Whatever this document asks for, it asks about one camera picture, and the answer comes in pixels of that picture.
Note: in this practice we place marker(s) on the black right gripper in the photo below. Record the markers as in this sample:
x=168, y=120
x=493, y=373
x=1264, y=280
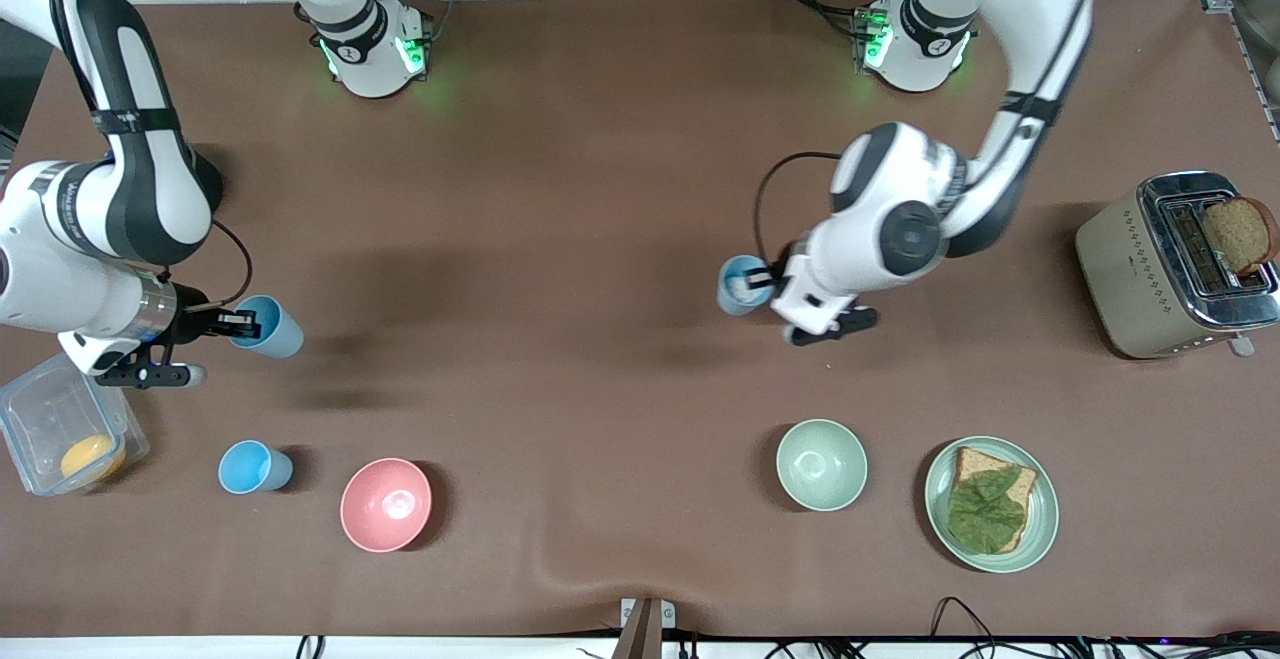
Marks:
x=193, y=324

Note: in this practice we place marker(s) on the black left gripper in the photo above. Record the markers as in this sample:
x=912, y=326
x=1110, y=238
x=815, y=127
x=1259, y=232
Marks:
x=779, y=270

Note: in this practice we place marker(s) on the blue plastic cup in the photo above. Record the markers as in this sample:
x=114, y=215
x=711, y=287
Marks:
x=248, y=467
x=735, y=297
x=278, y=334

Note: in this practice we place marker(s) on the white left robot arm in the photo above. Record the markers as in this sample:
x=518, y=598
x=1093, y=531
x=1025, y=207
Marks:
x=900, y=229

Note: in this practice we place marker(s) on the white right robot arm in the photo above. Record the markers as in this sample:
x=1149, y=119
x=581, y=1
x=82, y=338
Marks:
x=140, y=199

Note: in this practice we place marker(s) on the orange round food item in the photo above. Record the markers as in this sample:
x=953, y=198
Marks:
x=90, y=457

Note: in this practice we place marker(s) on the pale green bowl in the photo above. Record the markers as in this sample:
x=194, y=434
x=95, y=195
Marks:
x=822, y=465

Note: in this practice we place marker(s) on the clear plastic lidded container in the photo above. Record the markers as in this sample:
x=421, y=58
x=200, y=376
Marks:
x=50, y=419

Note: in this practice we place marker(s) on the pink bowl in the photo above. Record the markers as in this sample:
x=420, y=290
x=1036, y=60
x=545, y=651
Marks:
x=385, y=505

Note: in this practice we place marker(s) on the brown table cover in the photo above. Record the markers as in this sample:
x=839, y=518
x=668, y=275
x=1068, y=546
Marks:
x=550, y=389

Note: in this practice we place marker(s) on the brown bread slice with lettuce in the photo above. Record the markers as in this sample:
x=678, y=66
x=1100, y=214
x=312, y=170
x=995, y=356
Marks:
x=975, y=461

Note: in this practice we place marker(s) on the green lettuce leaf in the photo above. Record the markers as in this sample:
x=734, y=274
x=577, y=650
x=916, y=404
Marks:
x=985, y=514

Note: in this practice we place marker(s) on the beige chrome toaster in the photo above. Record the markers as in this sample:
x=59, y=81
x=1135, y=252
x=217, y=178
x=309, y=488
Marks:
x=1125, y=279

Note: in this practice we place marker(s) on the pale green plate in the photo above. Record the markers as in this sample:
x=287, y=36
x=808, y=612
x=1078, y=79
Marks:
x=1045, y=514

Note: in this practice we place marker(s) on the dark bread slice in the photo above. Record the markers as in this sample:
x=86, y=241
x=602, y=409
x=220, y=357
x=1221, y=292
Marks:
x=1243, y=234

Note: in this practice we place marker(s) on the metal clamp bracket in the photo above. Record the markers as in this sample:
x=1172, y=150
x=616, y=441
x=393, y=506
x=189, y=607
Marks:
x=647, y=624

